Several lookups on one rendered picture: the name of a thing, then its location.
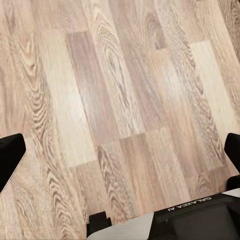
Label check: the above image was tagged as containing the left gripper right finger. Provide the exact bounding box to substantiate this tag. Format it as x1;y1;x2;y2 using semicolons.
224;133;240;173

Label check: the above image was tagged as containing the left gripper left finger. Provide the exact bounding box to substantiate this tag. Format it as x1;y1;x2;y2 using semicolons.
0;133;26;193

